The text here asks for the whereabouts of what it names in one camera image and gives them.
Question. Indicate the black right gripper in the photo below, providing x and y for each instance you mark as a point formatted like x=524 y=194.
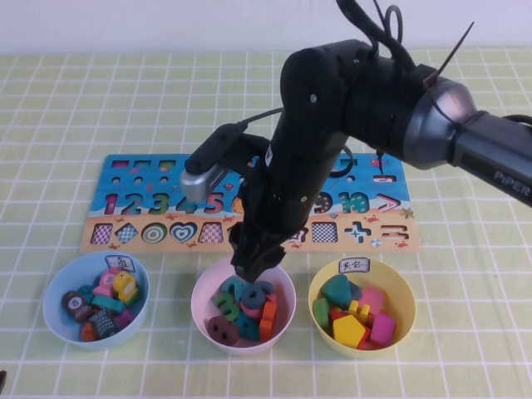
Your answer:
x=282 y=199

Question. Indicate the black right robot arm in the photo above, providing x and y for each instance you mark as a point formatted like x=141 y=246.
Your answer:
x=374 y=104

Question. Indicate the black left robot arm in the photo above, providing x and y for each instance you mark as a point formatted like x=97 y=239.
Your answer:
x=2 y=380

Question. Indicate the dark teal number six piece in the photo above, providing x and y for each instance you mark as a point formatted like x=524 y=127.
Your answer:
x=245 y=296

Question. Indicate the teal number two piece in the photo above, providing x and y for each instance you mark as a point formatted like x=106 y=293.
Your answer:
x=228 y=286

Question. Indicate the pink number piece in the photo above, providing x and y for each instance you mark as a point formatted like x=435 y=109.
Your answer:
x=251 y=311

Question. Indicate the orange number piece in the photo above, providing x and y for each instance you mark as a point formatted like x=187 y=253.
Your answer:
x=268 y=316

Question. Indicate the green number three piece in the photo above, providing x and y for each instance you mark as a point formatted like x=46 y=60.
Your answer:
x=228 y=309

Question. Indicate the teal number four piece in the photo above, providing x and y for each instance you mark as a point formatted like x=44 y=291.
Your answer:
x=249 y=328

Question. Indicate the pink bowl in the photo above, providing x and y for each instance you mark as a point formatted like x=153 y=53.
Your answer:
x=201 y=303

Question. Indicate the teal heart piece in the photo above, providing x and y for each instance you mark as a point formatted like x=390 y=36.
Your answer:
x=336 y=289

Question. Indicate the green shape piece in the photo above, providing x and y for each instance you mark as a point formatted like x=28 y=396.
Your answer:
x=321 y=311

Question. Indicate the brown number eight piece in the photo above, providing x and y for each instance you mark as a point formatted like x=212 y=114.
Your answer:
x=213 y=326

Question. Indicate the red shape piece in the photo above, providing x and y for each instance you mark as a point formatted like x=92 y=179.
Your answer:
x=365 y=345
x=337 y=314

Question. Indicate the blue-grey shape piece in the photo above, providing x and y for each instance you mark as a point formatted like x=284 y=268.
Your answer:
x=356 y=287

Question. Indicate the yellow notched sign piece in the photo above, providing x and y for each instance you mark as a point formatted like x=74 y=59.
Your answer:
x=353 y=309

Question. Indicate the yellow pentagon piece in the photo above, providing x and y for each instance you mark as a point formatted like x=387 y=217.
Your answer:
x=348 y=331

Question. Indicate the pink shape piece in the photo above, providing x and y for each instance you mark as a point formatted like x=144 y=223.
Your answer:
x=371 y=298

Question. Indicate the yellow fish piece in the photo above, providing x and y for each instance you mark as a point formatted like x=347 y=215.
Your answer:
x=124 y=287

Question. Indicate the colourful wooden puzzle board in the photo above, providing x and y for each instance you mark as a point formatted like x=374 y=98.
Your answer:
x=133 y=191

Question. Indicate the magenta shape piece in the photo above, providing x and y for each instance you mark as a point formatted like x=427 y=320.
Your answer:
x=382 y=327

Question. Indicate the purple fish piece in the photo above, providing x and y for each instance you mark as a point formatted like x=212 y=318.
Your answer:
x=124 y=319

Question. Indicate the yellow bowl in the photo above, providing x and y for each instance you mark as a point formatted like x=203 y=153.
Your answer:
x=405 y=307

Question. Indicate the pink fish piece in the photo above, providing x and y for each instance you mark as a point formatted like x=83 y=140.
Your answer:
x=104 y=284

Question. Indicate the teal fish piece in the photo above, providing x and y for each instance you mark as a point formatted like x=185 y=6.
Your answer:
x=106 y=302

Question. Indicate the dark grey fish piece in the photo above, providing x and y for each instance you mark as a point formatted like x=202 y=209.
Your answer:
x=101 y=323

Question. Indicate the blue fish piece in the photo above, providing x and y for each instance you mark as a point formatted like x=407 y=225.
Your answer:
x=86 y=291

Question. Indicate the orange fish piece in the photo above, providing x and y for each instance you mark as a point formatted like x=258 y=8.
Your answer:
x=88 y=332

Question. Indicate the brown fish piece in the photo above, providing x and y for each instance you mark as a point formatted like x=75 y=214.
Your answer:
x=75 y=304

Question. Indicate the light blue bowl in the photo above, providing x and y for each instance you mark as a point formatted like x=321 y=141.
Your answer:
x=56 y=287

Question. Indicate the white handwritten paper label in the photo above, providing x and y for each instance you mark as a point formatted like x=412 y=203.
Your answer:
x=119 y=263
x=354 y=266

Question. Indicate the green checked tablecloth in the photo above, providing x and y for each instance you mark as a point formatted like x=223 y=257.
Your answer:
x=83 y=104

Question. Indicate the brown zip tie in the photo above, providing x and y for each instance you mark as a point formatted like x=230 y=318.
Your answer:
x=451 y=54

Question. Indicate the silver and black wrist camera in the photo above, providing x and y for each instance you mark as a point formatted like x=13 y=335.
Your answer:
x=199 y=183

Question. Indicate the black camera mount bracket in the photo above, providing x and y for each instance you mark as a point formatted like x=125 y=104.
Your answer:
x=249 y=145

